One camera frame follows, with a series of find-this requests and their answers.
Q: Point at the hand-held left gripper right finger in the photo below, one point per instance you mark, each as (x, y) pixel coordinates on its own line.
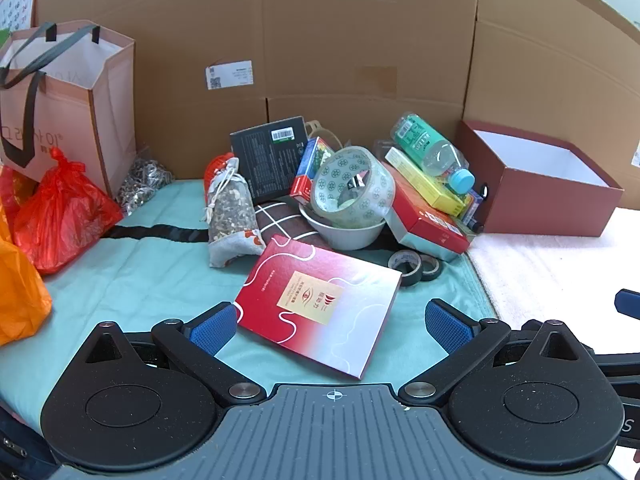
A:
(447, 327)

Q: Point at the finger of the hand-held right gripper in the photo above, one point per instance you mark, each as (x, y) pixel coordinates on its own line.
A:
(620, 367)
(627, 302)

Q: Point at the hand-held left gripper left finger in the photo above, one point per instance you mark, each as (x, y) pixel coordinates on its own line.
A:
(212, 329)

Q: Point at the small black tape roll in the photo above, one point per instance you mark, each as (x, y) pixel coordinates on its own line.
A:
(431, 276)

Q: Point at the large black tape roll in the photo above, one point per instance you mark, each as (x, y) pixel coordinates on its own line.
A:
(410, 280)

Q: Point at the red and white gradient box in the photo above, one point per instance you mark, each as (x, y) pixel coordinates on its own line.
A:
(310, 335)

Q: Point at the dried herb cloth sachet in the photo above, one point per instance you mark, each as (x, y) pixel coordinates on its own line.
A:
(230, 210)

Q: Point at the dark red storage box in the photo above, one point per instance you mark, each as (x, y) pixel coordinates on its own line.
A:
(545, 205)

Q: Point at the teal blanket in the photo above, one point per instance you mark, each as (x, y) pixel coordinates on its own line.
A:
(150, 280)

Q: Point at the white fluffy towel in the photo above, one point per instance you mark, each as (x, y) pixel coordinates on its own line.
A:
(540, 275)

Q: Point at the red and silver flat box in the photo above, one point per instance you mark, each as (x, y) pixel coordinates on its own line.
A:
(420, 215)

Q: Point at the small colourful box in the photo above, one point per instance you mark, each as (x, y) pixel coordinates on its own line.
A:
(472, 203)

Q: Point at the brown grid cloth roll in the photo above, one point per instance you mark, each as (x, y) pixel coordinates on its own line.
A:
(282, 222)

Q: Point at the white bowl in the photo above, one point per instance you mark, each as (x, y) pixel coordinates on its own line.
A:
(350, 237)

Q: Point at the long yellow box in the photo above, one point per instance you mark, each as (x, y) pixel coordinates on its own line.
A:
(425, 185)

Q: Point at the clear bag of metal parts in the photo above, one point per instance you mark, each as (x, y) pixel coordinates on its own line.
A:
(145, 182)

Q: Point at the red net bag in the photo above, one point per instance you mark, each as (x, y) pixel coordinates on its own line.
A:
(217, 164)

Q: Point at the black box with barcode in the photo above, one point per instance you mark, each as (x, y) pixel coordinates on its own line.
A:
(265, 160)

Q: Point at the red plastic bag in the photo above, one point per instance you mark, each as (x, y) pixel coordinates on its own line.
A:
(65, 215)

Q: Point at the green-label water bottle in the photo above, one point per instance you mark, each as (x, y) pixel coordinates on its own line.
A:
(420, 140)

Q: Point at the clear plastic packaging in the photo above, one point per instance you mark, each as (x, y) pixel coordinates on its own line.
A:
(382, 147)

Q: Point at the small blue and red box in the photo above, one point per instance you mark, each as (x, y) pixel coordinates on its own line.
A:
(312, 165)

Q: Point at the clear green-patterned tape roll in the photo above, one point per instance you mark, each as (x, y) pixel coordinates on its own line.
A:
(330, 175)

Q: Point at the orange plastic bag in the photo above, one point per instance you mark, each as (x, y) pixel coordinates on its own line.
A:
(20, 300)

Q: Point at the beige plastic holder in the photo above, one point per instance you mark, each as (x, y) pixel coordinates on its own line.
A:
(314, 126)

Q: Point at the dark blue fabric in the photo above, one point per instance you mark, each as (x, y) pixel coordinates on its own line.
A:
(20, 455)

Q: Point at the large flattened cardboard box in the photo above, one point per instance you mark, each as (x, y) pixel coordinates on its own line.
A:
(550, 60)
(200, 35)

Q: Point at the pink paper shopping bag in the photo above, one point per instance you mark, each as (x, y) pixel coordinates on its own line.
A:
(50, 125)

